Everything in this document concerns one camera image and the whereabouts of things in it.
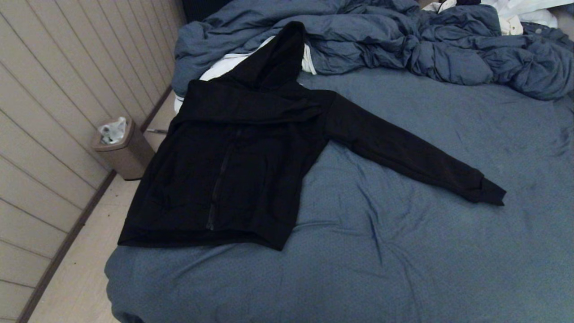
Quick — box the black zip hoodie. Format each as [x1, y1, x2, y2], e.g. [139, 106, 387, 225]
[117, 21, 507, 251]

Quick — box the white garment with dark trim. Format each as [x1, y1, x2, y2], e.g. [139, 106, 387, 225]
[174, 36, 317, 113]

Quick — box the blue bed sheet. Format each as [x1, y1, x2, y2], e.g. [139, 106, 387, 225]
[104, 67, 574, 323]

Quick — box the crumpled blue duvet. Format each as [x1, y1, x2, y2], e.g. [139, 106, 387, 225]
[172, 0, 574, 101]

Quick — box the beige trash bin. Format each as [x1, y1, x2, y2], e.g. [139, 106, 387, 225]
[91, 118, 155, 181]

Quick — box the dark headboard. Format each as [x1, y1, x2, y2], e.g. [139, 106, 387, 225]
[182, 0, 234, 23]

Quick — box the white plastic bin bag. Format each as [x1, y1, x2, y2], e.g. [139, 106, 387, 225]
[99, 117, 127, 145]

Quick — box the cream crumpled garment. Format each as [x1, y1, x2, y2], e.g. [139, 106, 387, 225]
[422, 0, 525, 35]

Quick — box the white pillow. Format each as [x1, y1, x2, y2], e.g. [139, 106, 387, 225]
[482, 0, 574, 28]

